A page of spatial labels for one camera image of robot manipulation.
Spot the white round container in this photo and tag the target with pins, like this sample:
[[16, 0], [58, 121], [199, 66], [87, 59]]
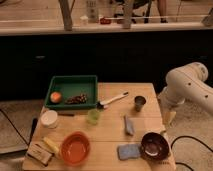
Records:
[[49, 119]]

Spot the dark brown bowl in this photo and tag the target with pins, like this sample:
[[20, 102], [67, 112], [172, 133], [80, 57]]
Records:
[[154, 147]]

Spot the orange plastic bowl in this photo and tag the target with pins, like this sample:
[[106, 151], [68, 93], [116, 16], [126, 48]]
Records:
[[75, 149]]

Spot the black marker pen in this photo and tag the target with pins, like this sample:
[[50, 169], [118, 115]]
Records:
[[63, 114]]

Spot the red yellow apple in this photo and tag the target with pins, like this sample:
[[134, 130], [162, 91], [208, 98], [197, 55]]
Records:
[[55, 97]]

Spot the red object on counter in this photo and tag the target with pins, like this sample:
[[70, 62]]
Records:
[[105, 21]]

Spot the wooden block box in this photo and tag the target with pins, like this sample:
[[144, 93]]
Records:
[[40, 154]]

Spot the light green plastic cup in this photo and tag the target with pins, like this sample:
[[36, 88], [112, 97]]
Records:
[[93, 116]]

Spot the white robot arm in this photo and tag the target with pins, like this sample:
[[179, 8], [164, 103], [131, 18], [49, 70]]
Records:
[[186, 82]]

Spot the blue sponge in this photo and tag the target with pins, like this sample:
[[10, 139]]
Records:
[[128, 151]]

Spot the green plastic tray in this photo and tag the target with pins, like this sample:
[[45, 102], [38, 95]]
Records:
[[71, 86]]

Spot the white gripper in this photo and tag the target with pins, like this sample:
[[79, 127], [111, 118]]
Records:
[[168, 112]]

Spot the dark grey metal cup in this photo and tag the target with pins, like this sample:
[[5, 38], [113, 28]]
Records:
[[139, 102]]

